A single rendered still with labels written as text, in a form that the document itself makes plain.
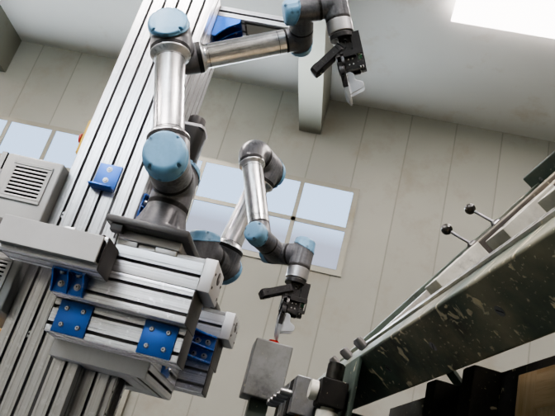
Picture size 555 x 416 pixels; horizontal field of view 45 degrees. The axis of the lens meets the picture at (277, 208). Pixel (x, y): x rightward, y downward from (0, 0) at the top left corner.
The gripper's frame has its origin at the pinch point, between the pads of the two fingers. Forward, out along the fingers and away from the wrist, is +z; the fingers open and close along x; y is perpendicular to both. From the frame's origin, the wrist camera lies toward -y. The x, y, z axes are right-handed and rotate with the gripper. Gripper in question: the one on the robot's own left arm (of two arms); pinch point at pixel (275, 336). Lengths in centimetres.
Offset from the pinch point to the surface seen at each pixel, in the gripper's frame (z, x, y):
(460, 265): -1, -97, 23
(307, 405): 26, -53, 7
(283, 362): 8.8, -6.1, 4.1
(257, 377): 15.3, -6.1, -2.7
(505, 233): 4, -125, 19
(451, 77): -293, 218, 106
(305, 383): 21, -53, 5
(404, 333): 16, -98, 14
